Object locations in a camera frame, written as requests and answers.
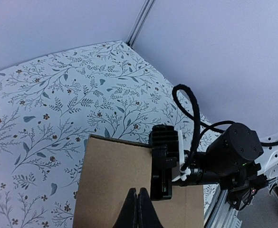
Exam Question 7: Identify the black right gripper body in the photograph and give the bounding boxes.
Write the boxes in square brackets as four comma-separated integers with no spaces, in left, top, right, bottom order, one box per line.
[150,123,266,210]

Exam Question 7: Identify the aluminium front rail frame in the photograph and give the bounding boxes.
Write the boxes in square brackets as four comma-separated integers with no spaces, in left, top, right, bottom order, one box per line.
[204,187,242,228]

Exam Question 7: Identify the right aluminium corner post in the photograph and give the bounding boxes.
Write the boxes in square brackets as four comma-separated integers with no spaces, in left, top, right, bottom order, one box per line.
[126,0,156,48]

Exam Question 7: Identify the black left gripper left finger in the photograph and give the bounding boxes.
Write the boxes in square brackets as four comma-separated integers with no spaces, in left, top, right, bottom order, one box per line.
[113,188,138,228]

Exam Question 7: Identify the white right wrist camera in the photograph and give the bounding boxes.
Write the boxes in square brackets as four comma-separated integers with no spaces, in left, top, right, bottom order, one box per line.
[148,124,192,183]

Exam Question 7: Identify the brown cardboard paper box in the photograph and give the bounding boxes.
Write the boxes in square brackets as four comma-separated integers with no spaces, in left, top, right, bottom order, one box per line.
[73,134,204,228]

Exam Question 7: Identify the floral patterned table mat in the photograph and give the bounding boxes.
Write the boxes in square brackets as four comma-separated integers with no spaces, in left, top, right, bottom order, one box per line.
[0,40,220,228]

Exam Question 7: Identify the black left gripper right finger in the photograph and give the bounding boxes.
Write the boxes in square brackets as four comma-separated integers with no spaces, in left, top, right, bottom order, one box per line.
[137,188,163,228]

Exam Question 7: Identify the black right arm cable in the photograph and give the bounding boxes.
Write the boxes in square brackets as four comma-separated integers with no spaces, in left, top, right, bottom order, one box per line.
[172,83,278,171]

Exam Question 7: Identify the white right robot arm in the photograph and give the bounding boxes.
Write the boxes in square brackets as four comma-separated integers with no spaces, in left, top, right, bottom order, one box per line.
[149,122,278,210]

